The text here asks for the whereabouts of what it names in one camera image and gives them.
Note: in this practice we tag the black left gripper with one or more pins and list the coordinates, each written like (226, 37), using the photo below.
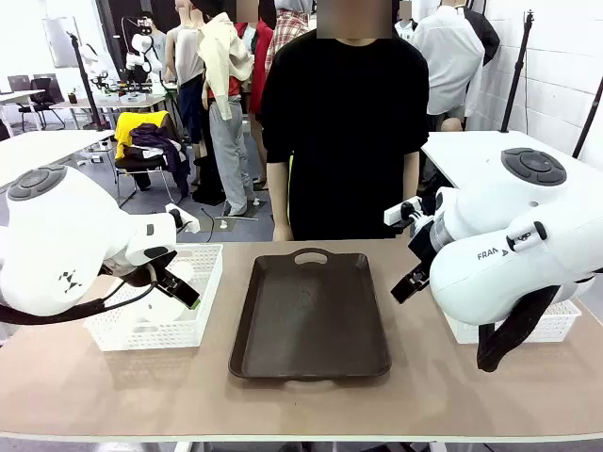
(136, 279)

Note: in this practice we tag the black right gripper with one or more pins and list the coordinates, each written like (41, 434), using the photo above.
(424, 247)

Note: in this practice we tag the person's right forearm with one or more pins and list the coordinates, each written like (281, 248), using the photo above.
(279, 193)

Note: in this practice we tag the person's left forearm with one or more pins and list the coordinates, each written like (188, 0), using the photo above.
(411, 174)

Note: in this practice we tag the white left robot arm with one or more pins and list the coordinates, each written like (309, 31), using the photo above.
(56, 226)

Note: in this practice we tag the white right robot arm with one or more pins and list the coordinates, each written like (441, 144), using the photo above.
(494, 282)

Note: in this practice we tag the person's right hand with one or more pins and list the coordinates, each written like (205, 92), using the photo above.
(282, 233)

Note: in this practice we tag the white perforated plastic basket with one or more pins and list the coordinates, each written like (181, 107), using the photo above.
(207, 282)
(556, 325)

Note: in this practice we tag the translucent plastic conical flask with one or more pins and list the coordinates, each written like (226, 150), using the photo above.
(160, 311)

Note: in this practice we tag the dark brown plastic tray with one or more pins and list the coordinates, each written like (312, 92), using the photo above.
(308, 315)

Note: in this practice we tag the metal chair with clothes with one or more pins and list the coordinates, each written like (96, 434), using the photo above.
(141, 167)

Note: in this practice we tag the purple garment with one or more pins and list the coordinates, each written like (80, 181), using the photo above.
(158, 139)

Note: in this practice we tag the person in black shirt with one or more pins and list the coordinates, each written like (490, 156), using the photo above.
(344, 141)

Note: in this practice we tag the yellow garment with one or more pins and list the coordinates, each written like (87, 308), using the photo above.
(125, 127)

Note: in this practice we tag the background work table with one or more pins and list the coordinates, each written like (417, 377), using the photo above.
(118, 101)

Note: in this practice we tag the black tripod stand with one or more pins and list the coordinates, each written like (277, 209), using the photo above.
(87, 89)
(516, 70)

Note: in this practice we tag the mannequin with grey tank top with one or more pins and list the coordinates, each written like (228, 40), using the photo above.
(186, 56)

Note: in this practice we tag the mannequin with white shirt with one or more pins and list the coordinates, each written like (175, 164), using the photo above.
(452, 61)

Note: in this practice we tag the black office chair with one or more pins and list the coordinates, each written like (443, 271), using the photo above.
(42, 101)

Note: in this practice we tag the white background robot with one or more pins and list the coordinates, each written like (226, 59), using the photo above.
(141, 47)

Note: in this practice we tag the black tripod leg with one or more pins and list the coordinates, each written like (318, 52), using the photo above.
(589, 117)

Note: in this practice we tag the mannequin with black jacket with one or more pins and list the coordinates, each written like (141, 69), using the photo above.
(485, 33)

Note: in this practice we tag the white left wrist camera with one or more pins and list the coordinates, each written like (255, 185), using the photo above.
(186, 221)

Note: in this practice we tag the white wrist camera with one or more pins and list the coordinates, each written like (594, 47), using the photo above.
(400, 214)
(186, 221)

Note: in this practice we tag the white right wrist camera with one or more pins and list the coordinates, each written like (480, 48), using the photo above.
(400, 214)

